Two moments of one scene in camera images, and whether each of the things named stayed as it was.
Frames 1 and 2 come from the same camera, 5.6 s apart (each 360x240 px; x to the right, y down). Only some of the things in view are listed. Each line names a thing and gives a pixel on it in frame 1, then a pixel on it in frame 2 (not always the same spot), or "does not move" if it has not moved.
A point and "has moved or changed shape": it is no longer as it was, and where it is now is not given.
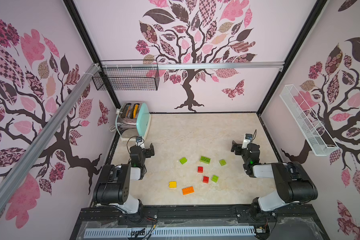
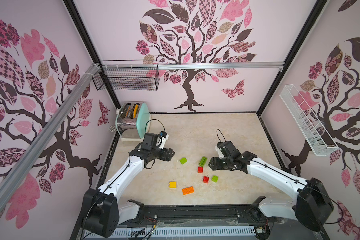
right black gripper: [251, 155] to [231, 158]
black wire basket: [132, 79] does not move
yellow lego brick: [173, 184] does not move
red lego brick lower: [205, 179] does not move
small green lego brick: [183, 160] does not move
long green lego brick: [205, 160] has moved or changed shape
